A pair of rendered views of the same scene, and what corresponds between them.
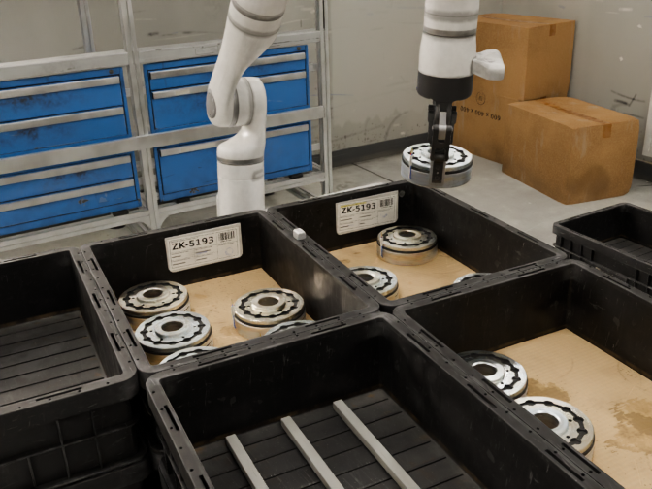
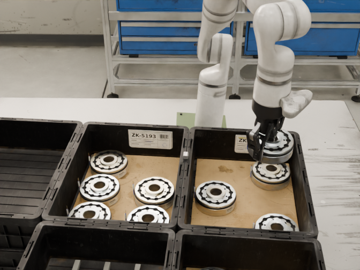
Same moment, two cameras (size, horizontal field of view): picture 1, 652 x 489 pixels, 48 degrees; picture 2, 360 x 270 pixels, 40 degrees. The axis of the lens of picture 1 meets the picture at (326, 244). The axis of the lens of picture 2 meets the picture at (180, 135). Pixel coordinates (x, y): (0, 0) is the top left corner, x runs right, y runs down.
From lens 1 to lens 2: 0.58 m
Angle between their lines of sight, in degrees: 29
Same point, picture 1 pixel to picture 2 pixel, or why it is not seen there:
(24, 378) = (31, 185)
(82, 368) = not seen: hidden behind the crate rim
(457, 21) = (269, 75)
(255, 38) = (213, 23)
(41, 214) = (171, 47)
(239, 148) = (208, 77)
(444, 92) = (260, 112)
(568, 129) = not seen: outside the picture
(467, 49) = (276, 92)
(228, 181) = (200, 94)
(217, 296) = (146, 169)
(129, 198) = not seen: hidden behind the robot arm
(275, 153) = (330, 39)
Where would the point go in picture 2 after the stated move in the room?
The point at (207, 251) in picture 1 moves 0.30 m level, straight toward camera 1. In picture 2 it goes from (151, 141) to (100, 210)
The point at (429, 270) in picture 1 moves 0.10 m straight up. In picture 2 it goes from (270, 196) to (274, 166)
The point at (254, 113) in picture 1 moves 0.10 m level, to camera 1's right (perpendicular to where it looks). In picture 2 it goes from (220, 59) to (251, 66)
